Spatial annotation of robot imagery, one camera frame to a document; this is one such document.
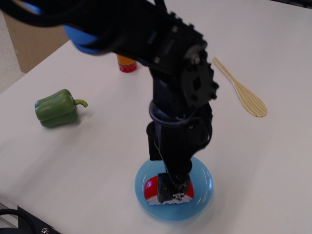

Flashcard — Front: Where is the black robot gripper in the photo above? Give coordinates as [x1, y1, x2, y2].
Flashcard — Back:
[146, 104, 213, 204]

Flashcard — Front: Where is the red and white toy sushi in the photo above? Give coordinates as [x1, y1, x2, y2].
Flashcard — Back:
[143, 176, 195, 205]

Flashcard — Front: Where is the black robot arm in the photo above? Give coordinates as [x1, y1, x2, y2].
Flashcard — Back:
[0, 0, 218, 205]

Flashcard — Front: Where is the blue plastic plate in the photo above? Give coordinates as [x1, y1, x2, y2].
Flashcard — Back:
[135, 157, 214, 221]

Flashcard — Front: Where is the red toy sauce bottle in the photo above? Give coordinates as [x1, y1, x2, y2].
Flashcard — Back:
[117, 54, 137, 73]

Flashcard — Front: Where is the wooden rice paddle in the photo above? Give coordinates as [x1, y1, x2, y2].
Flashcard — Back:
[212, 57, 268, 117]

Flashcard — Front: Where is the green toy bell pepper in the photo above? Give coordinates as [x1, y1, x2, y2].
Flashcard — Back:
[35, 89, 88, 128]

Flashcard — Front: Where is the black corner bracket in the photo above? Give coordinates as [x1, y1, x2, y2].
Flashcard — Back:
[18, 206, 61, 234]

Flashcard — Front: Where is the black cable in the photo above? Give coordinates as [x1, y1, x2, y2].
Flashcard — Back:
[0, 208, 32, 234]

